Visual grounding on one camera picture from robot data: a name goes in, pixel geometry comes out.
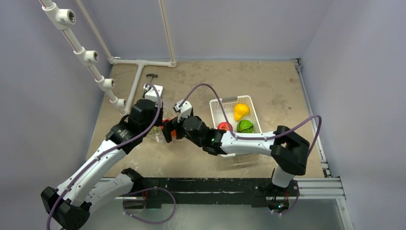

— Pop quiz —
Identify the green pear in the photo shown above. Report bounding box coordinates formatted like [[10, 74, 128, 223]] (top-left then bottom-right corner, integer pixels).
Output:
[[149, 126, 162, 139]]

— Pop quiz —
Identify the green watermelon toy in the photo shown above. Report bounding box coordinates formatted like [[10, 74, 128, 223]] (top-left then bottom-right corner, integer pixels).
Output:
[[237, 119, 254, 133]]

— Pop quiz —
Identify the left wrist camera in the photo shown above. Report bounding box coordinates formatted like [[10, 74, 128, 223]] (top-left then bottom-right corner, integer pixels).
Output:
[[143, 84, 164, 103]]

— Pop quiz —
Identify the white pvc pipe frame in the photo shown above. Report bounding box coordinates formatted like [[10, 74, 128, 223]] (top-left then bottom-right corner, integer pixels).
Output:
[[39, 0, 177, 115]]

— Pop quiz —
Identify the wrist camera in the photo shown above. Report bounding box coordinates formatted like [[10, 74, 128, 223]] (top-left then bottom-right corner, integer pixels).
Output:
[[173, 99, 193, 123], [143, 84, 164, 103]]

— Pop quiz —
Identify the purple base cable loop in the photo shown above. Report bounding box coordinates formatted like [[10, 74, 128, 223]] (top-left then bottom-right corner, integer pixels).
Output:
[[122, 187, 177, 225]]

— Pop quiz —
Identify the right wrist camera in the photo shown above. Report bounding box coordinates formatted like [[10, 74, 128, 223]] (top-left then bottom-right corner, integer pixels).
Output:
[[173, 99, 193, 123]]

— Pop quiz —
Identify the small black hammer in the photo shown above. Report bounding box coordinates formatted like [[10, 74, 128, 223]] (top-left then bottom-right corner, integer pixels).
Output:
[[143, 73, 158, 97]]

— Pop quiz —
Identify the yellow pear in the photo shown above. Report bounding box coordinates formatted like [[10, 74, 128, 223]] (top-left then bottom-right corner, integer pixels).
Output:
[[234, 103, 250, 121]]

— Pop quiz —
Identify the black base bar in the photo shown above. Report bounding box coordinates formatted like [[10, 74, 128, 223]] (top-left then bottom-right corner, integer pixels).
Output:
[[121, 168, 299, 212]]

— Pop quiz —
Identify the aluminium rail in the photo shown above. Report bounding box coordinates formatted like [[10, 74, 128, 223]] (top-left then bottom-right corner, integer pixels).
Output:
[[292, 58, 354, 230]]

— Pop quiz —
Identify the clear zip top bag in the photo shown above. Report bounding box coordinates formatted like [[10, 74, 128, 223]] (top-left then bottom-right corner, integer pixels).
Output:
[[147, 106, 176, 144]]

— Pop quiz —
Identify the white plastic basket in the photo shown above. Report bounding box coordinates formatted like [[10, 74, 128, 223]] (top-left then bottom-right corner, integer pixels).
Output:
[[210, 95, 273, 157]]

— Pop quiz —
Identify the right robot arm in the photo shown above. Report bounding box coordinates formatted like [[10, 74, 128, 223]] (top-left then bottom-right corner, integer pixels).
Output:
[[163, 116, 311, 195]]

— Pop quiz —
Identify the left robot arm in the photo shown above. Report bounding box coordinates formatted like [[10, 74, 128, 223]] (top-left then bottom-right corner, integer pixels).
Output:
[[41, 98, 163, 230]]

